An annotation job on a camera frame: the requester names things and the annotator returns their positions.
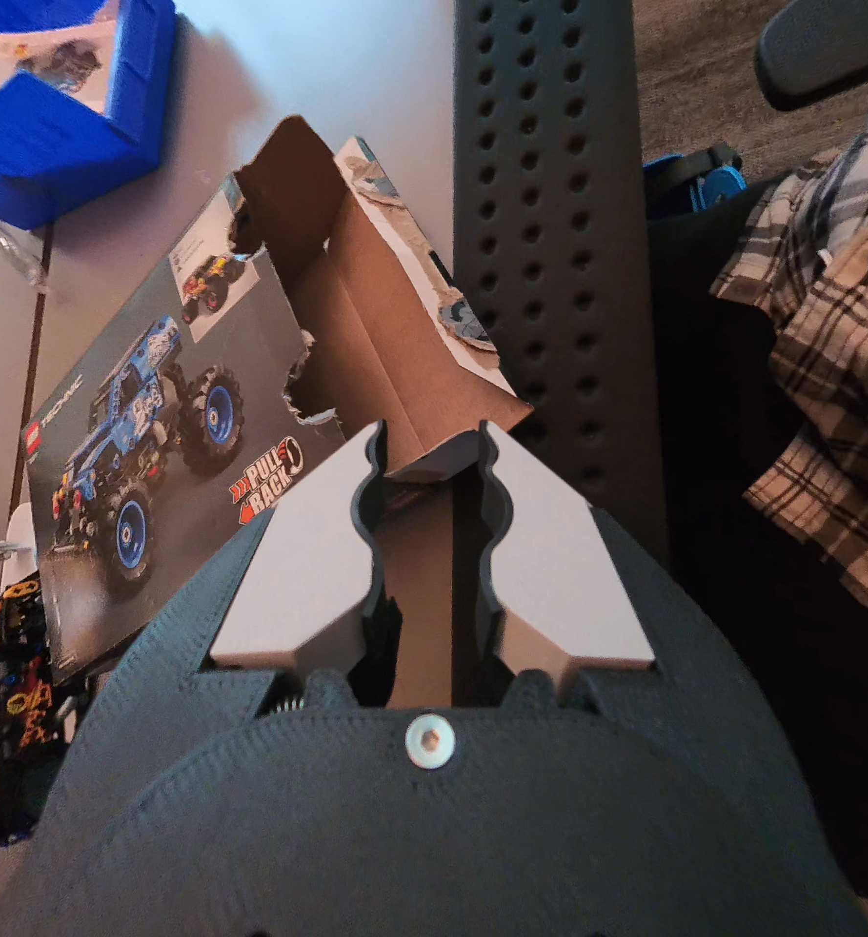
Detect blue strapped bag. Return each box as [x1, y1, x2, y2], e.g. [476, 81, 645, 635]
[642, 143, 747, 221]

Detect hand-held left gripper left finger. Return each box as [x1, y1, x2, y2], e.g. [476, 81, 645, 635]
[209, 421, 405, 708]

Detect person's plaid shirt torso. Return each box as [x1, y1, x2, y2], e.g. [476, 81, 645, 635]
[710, 81, 868, 638]

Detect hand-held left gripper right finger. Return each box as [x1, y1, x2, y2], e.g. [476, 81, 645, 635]
[470, 421, 659, 708]

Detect white book stand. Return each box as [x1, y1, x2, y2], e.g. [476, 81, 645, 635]
[0, 505, 41, 583]

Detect flame-printed toy monster truck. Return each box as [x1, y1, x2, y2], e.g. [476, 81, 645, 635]
[0, 574, 89, 859]

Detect grey chair seat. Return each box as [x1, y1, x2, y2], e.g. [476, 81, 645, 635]
[754, 0, 868, 112]

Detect grey desk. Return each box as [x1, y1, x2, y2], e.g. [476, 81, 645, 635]
[0, 0, 458, 923]

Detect blue storage bin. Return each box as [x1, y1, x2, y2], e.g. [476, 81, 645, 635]
[0, 0, 179, 231]

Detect dark toy box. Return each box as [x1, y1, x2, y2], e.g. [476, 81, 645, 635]
[22, 116, 536, 685]

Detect black perforated chair armrest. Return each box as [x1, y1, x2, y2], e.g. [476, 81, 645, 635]
[452, 0, 672, 573]

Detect shiny clear plastic bag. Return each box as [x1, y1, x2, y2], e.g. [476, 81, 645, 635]
[0, 198, 53, 295]

